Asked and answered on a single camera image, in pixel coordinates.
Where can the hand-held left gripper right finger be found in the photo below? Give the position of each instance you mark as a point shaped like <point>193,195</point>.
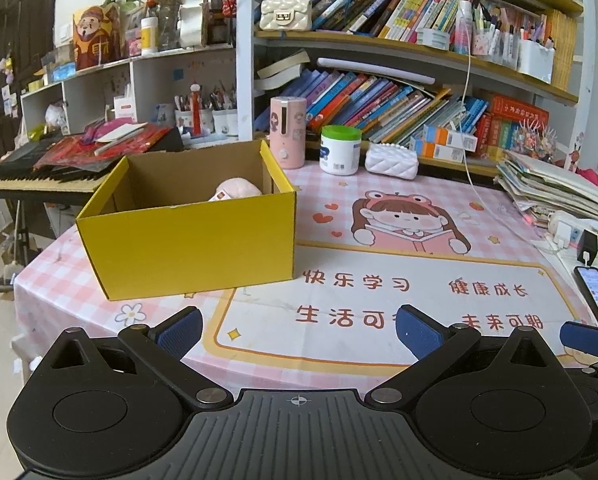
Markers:
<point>419,332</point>

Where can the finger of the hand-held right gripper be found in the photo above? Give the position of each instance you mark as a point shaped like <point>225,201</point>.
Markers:
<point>586,338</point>

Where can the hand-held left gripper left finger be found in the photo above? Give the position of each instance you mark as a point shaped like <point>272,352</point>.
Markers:
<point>181,335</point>

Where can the yellow cardboard box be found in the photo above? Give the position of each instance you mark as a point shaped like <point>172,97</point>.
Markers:
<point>189,250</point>

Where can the pink plush toy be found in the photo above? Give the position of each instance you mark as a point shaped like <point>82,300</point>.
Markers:
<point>241,187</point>

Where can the black charger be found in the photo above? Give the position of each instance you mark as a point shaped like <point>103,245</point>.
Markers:
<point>587,245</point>

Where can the pink checked printed tablecloth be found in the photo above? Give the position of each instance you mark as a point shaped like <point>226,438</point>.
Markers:
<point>279,330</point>

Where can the white power strip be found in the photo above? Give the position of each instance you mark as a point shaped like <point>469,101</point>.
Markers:
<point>561,225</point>

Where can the stack of paper booklets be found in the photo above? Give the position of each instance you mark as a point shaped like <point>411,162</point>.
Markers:
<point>549,187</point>

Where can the white quilted pouch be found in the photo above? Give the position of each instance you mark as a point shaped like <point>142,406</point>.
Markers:
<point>391,161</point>

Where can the orange and white boxes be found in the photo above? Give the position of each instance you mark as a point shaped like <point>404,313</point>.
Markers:
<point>444,144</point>

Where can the white jar with green lid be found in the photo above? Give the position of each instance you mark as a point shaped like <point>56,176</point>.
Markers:
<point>340,155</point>

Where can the black keyboard stand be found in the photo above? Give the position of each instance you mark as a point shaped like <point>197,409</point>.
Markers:
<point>16,230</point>

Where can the colourful beaded ornament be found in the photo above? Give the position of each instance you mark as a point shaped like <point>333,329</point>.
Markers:
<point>533,141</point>

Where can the white booklet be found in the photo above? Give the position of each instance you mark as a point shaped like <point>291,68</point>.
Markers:
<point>121,135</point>

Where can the red paper sheets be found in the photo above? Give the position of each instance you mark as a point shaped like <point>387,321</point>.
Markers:
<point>74,155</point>

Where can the white pen cup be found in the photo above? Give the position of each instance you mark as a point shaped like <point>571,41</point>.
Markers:
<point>184,121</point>
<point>225,122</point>

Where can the black electronic keyboard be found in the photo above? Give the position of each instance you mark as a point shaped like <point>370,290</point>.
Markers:
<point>19,182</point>

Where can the pink cylindrical appliance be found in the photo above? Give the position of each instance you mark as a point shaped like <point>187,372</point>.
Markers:
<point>289,132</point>

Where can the row of thin picture books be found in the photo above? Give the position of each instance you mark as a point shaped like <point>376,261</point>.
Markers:
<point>379,105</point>

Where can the white and red box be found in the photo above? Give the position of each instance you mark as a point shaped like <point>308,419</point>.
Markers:
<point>125,110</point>

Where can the red boxed book set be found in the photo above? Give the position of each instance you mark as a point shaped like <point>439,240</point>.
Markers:
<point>519,110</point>

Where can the white plastic bag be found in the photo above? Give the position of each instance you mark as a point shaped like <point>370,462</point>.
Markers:
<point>55,117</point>

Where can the white cubby shelf unit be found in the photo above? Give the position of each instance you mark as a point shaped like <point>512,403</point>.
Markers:
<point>96,87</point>

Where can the white rolled paper tube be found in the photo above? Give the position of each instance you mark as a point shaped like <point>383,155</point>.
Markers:
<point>374,70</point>

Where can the white storage bin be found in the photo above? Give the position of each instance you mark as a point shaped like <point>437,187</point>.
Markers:
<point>535,62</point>

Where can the yellow book set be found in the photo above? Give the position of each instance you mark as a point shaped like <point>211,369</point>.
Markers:
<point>564,52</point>

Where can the thick cream paged book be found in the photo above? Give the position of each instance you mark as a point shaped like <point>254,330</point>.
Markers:
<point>284,65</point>

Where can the small white box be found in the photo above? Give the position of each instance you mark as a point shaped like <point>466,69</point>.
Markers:
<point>433,39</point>

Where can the pink pen cup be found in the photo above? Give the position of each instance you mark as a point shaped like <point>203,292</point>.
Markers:
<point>482,45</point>

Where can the white bottle with yellow label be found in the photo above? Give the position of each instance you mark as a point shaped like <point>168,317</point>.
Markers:
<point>149,37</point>

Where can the colourful spray bottle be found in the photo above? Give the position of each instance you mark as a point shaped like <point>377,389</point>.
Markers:
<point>463,35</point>

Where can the fortune god printed box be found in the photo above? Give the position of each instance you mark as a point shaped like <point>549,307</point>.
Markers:
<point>95,35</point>

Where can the white curved holder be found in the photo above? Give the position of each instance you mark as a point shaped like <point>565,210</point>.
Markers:
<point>194,22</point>

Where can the row of leaning colourful books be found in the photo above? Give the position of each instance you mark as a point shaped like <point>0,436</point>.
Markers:
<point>394,10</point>

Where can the cream quilted handbag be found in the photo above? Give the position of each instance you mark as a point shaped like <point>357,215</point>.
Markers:
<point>285,12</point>

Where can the dark wooden door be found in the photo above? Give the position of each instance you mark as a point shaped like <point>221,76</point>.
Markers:
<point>21,35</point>

